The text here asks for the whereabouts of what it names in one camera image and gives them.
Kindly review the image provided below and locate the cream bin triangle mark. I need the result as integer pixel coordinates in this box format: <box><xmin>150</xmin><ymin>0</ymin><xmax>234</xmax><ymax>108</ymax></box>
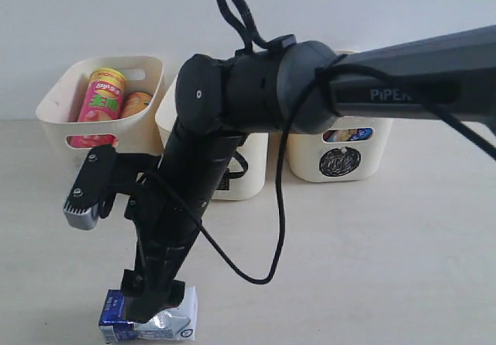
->
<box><xmin>36</xmin><ymin>56</ymin><xmax>171</xmax><ymax>172</ymax></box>

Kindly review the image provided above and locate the cream bin square mark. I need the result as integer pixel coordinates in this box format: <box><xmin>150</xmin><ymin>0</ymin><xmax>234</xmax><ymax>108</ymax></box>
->
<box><xmin>155</xmin><ymin>77</ymin><xmax>269</xmax><ymax>201</ymax></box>

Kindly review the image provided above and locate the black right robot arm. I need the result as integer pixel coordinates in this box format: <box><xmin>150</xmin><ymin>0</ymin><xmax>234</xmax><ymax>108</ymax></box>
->
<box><xmin>121</xmin><ymin>26</ymin><xmax>495</xmax><ymax>323</ymax></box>

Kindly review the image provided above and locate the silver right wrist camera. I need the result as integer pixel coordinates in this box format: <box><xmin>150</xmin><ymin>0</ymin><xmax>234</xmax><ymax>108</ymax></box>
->
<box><xmin>62</xmin><ymin>145</ymin><xmax>156</xmax><ymax>232</ymax></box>

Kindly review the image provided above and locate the blue snack bag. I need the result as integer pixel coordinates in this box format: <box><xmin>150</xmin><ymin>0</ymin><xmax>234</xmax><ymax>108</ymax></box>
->
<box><xmin>346</xmin><ymin>127</ymin><xmax>374</xmax><ymax>142</ymax></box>

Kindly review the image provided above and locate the cream bin circle mark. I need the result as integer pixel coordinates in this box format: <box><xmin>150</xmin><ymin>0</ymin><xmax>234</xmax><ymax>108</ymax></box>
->
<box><xmin>286</xmin><ymin>117</ymin><xmax>393</xmax><ymax>183</ymax></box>

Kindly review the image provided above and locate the pink Lay's chips can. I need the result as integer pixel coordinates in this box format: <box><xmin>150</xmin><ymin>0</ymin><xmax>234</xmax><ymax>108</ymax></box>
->
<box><xmin>69</xmin><ymin>67</ymin><xmax>127</xmax><ymax>148</ymax></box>

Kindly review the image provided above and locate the yellow Lay's chips can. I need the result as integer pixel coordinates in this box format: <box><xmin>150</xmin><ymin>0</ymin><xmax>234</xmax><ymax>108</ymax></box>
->
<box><xmin>119</xmin><ymin>91</ymin><xmax>153</xmax><ymax>119</ymax></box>

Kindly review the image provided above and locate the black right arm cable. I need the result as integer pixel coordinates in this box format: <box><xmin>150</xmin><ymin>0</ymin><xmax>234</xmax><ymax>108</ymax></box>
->
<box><xmin>143</xmin><ymin>0</ymin><xmax>496</xmax><ymax>285</ymax></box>

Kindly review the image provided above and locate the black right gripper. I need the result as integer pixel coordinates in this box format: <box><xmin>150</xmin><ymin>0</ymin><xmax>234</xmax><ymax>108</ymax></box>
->
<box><xmin>121</xmin><ymin>181</ymin><xmax>209</xmax><ymax>323</ymax></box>

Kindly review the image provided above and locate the orange snack bag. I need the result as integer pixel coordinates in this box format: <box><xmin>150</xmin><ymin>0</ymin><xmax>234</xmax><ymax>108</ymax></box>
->
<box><xmin>322</xmin><ymin>129</ymin><xmax>350</xmax><ymax>143</ymax></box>

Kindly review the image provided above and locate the blue white milk carton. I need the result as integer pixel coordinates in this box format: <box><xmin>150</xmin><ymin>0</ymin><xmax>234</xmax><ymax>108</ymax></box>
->
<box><xmin>98</xmin><ymin>286</ymin><xmax>198</xmax><ymax>344</ymax></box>

